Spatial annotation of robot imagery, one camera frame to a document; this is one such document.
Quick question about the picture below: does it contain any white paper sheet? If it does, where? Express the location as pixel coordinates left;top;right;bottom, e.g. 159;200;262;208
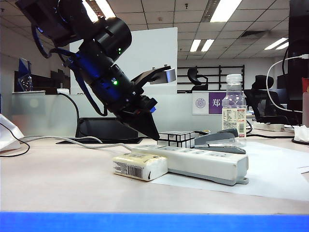
152;141;309;202

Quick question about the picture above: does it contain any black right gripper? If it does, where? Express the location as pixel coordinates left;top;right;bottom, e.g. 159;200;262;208
95;72;160;140

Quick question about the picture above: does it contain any grey stapler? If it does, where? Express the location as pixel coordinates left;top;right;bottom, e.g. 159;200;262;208
194;128;246;155

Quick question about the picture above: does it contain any clear plastic drink bottle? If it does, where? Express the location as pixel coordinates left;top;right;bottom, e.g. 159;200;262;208
221;73;247;146

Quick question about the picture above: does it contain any thin black wire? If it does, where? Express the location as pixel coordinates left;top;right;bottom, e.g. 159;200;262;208
0;122;31;158

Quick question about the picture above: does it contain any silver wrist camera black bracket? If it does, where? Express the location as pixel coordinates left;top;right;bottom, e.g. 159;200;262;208
131;64;178;91

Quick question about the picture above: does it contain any ceiling air vent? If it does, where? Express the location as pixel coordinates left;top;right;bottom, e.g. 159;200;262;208
241;30;270;39

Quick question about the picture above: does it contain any long white grey-based power strip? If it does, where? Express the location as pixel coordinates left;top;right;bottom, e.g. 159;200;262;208
131;144;249;186

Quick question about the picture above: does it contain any purple white name sign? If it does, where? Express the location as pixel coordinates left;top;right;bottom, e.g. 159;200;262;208
192;91;245;116

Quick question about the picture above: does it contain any large white panel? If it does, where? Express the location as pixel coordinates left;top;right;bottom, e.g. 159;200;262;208
70;27;178;95

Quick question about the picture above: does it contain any tall black computer case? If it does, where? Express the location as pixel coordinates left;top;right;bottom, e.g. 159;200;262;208
288;0;309;113

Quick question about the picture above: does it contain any white power strip with adapter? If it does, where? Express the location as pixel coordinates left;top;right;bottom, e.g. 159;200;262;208
253;122;285;132

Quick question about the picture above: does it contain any grey power strip cord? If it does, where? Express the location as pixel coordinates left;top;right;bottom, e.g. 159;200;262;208
23;136;133;152

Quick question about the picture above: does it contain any thick black power cable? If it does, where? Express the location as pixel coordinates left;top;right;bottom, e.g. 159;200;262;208
60;93;81;139

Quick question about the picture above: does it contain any black office chair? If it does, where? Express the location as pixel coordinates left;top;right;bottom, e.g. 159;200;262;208
187;67;209;94
244;74;301;127

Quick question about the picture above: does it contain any blue edge strip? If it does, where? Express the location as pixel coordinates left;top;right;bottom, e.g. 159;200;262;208
0;212;309;232

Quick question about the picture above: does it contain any white charging cable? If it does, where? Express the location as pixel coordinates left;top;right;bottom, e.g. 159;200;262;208
266;54;309;114

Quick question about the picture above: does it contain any silver mirror puzzle cube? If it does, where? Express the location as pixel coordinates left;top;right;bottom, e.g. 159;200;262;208
157;130;196;148

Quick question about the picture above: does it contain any black cable lying flat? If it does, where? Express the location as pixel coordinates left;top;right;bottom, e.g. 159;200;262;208
246;133;295;139

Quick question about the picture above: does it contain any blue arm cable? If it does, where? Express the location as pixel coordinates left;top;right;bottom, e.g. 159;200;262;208
31;24;108;116

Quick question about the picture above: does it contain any white packaged soap bar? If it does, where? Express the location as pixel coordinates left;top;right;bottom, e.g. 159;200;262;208
112;152;169;182

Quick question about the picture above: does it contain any blue glass trophy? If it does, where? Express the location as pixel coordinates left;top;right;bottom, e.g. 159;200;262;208
18;58;33;92

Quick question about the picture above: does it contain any black shelf rack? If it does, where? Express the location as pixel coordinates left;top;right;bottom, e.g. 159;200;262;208
177;64;245;94

